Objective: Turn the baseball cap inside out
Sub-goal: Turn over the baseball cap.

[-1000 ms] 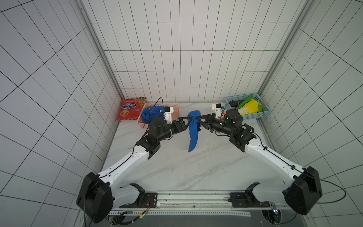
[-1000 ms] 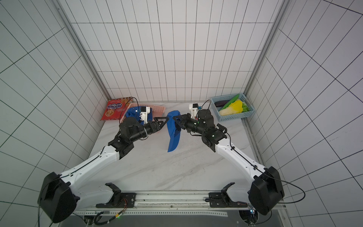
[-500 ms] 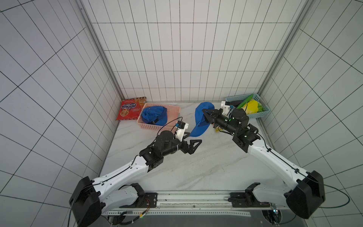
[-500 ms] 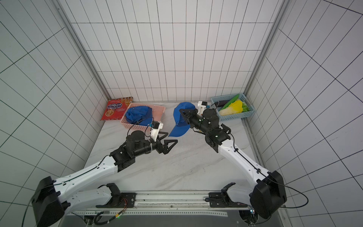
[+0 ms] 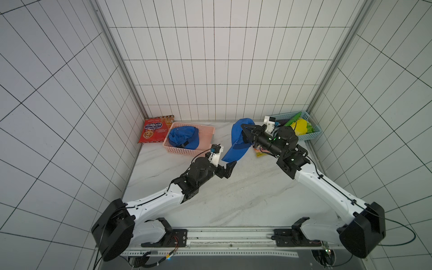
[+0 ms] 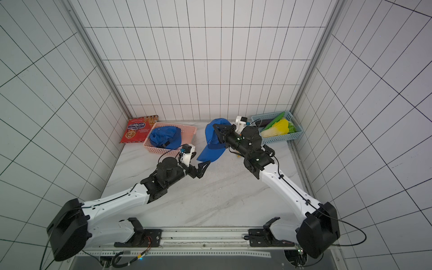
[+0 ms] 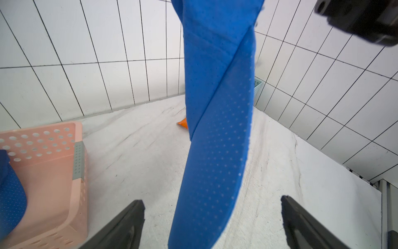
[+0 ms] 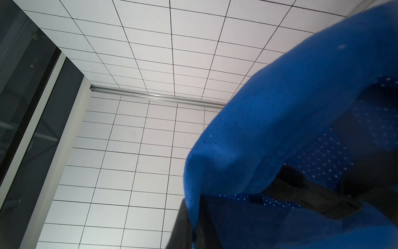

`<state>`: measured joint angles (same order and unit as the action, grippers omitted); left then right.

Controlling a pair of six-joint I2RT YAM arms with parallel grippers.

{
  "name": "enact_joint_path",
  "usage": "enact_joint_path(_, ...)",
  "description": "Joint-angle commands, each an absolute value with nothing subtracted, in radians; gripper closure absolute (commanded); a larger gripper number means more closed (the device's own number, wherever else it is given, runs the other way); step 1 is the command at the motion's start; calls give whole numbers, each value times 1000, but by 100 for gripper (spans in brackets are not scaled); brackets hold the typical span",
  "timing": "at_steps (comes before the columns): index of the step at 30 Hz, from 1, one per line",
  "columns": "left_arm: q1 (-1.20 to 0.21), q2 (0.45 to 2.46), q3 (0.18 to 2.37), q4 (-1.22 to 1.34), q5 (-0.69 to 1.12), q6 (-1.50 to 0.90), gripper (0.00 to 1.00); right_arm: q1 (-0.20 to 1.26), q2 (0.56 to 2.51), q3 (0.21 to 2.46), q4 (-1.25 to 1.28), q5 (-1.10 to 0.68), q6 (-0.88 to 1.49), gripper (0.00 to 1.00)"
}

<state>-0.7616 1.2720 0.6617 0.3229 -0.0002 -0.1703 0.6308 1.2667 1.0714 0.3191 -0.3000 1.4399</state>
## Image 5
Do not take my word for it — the aluminium mounting rail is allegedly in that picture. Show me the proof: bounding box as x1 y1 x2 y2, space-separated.
94 225 358 259

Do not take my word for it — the orange Fox's candy bag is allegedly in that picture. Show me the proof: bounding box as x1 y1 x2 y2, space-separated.
254 148 267 158

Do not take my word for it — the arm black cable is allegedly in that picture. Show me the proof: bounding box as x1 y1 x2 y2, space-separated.
92 148 213 270
303 155 417 267

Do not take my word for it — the blue baseball cap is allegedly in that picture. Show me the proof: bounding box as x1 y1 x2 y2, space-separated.
222 118 255 163

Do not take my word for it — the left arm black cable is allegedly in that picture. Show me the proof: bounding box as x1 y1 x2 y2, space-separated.
92 148 213 270

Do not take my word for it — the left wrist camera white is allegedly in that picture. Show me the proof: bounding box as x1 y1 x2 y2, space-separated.
206 144 224 167

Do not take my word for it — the green toy cucumber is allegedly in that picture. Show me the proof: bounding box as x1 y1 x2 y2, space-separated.
284 111 302 127

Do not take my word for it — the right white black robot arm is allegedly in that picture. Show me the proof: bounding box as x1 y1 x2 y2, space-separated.
241 124 386 259

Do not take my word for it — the yellow toy cabbage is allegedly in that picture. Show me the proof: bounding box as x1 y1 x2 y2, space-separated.
291 118 315 136

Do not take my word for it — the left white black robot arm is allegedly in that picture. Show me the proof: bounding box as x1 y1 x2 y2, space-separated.
91 157 236 262

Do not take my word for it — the light blue plastic basket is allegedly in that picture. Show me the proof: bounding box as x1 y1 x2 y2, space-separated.
271 111 322 141

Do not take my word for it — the red cookie snack bag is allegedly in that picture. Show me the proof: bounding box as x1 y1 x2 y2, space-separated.
138 115 174 144

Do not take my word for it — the pink plastic basket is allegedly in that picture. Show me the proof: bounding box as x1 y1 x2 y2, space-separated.
163 122 215 156

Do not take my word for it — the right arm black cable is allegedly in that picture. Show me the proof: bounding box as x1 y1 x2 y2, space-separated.
303 155 417 267

